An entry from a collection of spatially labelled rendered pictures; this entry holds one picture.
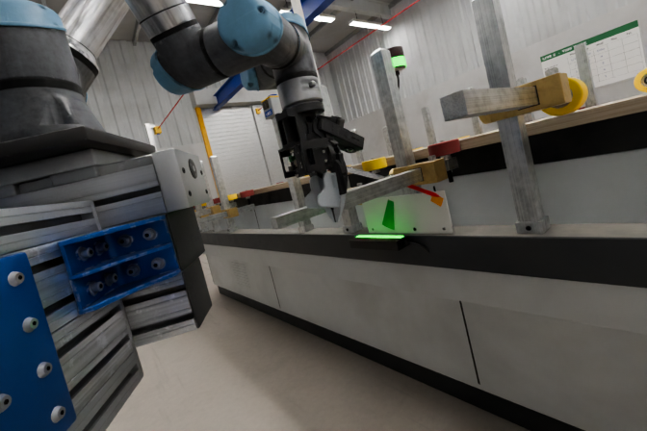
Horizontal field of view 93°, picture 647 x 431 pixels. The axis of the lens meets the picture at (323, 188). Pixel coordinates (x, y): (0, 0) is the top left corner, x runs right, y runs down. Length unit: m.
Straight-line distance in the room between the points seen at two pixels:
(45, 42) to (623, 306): 1.01
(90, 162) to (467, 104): 0.51
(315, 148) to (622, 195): 0.65
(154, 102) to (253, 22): 8.28
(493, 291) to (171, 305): 0.64
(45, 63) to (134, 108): 7.98
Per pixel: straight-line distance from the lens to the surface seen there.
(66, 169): 0.56
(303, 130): 0.52
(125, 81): 8.80
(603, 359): 1.05
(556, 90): 0.64
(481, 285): 0.81
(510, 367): 1.17
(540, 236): 0.68
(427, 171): 0.74
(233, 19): 0.46
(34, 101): 0.60
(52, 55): 0.64
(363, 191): 0.59
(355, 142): 0.59
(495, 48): 0.68
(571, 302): 0.76
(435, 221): 0.77
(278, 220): 0.76
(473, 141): 0.90
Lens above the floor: 0.91
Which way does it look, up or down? 3 degrees down
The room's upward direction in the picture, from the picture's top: 14 degrees counter-clockwise
